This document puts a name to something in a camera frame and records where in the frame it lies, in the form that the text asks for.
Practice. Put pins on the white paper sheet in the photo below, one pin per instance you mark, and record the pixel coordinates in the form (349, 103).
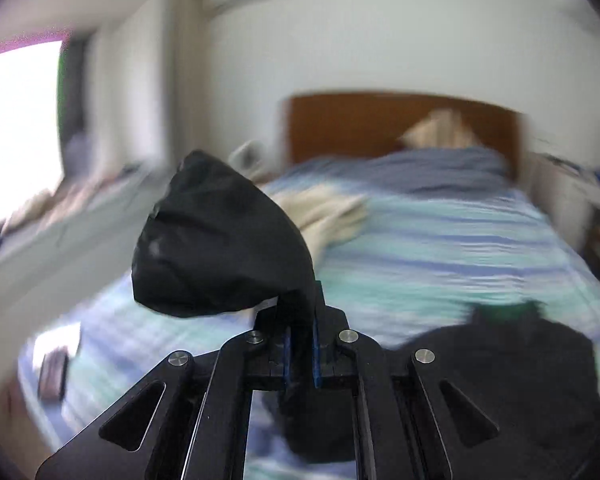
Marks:
(57, 337)

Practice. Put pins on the wooden headboard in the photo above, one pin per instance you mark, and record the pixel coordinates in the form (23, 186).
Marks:
(350, 125)

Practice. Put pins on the blue checked quilt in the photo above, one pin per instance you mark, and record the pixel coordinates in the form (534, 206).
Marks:
(420, 170)

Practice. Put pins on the striped pillow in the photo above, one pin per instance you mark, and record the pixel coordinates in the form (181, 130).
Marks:
(437, 130)

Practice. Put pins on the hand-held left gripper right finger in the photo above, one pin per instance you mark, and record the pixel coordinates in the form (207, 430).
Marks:
(317, 360)

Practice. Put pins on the cream towel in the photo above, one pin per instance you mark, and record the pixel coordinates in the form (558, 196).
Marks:
(325, 215)

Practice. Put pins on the beige curtain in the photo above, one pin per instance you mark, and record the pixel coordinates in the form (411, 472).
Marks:
(187, 80)

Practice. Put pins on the bed with striped sheet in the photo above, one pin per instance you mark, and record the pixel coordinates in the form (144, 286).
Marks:
(430, 260)

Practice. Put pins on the window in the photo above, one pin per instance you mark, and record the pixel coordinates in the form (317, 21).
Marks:
(17, 130)

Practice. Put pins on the dark flat device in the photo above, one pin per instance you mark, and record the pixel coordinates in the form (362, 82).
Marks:
(52, 375)

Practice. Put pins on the white round fan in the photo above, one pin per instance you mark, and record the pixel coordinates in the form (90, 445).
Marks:
(245, 157)

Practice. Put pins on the black jacket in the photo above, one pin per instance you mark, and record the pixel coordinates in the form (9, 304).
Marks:
(215, 240)

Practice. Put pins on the white desk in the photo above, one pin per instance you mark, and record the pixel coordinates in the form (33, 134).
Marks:
(580, 195)

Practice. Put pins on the white window drawer cabinet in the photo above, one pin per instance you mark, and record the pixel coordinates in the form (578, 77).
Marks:
(80, 225)

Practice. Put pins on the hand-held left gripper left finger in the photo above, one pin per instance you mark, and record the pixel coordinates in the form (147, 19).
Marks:
(287, 360)

